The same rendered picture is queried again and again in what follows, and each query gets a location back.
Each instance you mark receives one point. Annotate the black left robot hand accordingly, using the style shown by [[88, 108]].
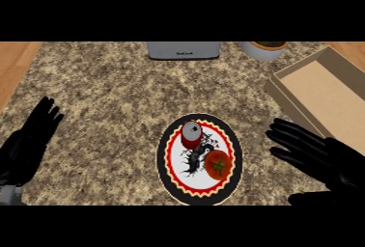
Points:
[[26, 144]]

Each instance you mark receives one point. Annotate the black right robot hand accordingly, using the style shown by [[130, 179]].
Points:
[[323, 157]]

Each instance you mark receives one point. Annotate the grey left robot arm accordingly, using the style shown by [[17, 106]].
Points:
[[9, 195]]

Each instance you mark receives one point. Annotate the open cardboard box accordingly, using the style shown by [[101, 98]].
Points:
[[323, 93]]

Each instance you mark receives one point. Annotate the red tomato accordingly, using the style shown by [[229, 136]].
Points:
[[219, 164]]

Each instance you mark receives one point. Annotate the black red white patterned plate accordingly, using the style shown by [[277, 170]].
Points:
[[200, 159]]

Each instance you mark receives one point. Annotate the red can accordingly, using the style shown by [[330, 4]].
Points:
[[193, 135]]

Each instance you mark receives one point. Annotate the white plant pot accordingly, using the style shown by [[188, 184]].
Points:
[[263, 49]]

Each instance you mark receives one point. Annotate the grey appliance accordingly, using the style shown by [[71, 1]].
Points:
[[184, 50]]

